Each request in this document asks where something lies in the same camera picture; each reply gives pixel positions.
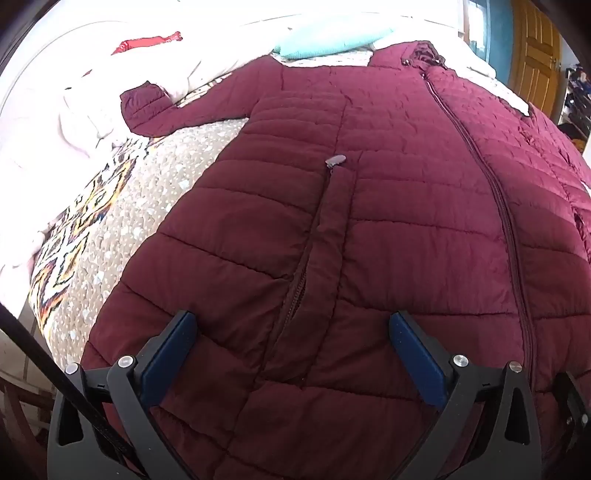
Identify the red cloth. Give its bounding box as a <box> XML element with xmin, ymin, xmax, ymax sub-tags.
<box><xmin>111</xmin><ymin>30</ymin><xmax>182</xmax><ymax>56</ymax></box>

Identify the wooden door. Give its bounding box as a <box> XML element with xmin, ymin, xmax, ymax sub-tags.
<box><xmin>509</xmin><ymin>0</ymin><xmax>565</xmax><ymax>116</ymax></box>

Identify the tan spotted patterned blanket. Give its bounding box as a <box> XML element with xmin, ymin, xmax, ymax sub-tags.
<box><xmin>28</xmin><ymin>50</ymin><xmax>375</xmax><ymax>370</ymax></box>

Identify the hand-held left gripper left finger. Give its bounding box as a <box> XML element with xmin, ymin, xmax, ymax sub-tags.
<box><xmin>46</xmin><ymin>310</ymin><xmax>199</xmax><ymax>480</ymax></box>

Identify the teal pillow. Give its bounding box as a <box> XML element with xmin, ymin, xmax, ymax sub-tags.
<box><xmin>272</xmin><ymin>23</ymin><xmax>398</xmax><ymax>61</ymax></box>

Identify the black cable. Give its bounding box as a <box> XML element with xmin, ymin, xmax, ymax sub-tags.
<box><xmin>0</xmin><ymin>305</ymin><xmax>144</xmax><ymax>480</ymax></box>

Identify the shoe rack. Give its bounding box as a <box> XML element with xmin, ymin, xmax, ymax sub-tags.
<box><xmin>556</xmin><ymin>65</ymin><xmax>591</xmax><ymax>153</ymax></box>

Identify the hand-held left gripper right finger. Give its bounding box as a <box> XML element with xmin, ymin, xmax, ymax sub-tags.
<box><xmin>388</xmin><ymin>311</ymin><xmax>544</xmax><ymax>480</ymax></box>

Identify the pale pink quilt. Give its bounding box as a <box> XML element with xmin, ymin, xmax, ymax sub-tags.
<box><xmin>0</xmin><ymin>14</ymin><xmax>278</xmax><ymax>305</ymax></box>

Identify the maroon puffer jacket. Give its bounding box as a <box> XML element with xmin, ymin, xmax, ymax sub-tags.
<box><xmin>79</xmin><ymin>41</ymin><xmax>591</xmax><ymax>480</ymax></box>

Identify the white pillow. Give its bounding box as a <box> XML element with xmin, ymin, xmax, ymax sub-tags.
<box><xmin>457</xmin><ymin>44</ymin><xmax>532</xmax><ymax>116</ymax></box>

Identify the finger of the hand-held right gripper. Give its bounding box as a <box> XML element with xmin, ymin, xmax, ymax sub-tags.
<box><xmin>553</xmin><ymin>371</ymin><xmax>591</xmax><ymax>446</ymax></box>

